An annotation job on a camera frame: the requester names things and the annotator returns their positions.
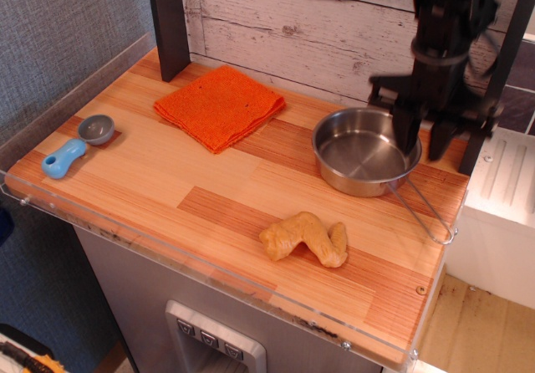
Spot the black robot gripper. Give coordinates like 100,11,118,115
369,50,497,161

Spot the stainless steel pot with handle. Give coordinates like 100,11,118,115
312,108,458,246

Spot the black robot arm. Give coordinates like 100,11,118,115
369,0,499,161

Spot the white toy sink unit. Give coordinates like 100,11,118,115
445,33,535,307

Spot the tan toy chicken piece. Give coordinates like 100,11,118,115
259,212,348,268

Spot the orange folded cloth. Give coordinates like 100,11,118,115
154,65,286,154

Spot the clear acrylic edge guard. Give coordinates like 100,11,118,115
6,162,467,370

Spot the silver dispenser button panel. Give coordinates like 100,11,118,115
165,300,268,372

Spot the blue grey measuring scoop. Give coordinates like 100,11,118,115
41,114,115,179

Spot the grey toy fridge cabinet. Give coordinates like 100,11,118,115
75,228,382,372

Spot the yellow object bottom left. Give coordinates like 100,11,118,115
23,355,65,373

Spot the dark right shelf post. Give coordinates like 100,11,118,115
458,0,534,176

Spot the dark shelf post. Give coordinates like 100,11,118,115
458,0,534,176
150,0,191,82

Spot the dark left shelf post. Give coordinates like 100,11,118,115
150,0,191,82

